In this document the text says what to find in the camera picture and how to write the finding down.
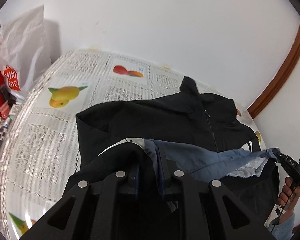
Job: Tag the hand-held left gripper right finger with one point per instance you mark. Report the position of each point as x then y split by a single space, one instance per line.
162 180

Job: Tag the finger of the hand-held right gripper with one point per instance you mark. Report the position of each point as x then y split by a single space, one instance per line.
277 154

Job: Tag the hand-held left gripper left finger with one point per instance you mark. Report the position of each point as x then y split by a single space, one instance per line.
137 180

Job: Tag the black white blue zip jacket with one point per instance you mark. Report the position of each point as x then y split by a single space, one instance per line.
165 115

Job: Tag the person's right forearm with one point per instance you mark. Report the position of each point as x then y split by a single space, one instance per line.
282 221

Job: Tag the person's right hand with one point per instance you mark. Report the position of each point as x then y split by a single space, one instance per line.
288 195

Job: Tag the fruit print lace tablecloth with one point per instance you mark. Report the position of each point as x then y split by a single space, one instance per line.
62 120

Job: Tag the white plastic shopping bag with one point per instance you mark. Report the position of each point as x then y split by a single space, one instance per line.
25 47

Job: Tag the brown wooden door frame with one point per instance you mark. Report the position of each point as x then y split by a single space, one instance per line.
280 80

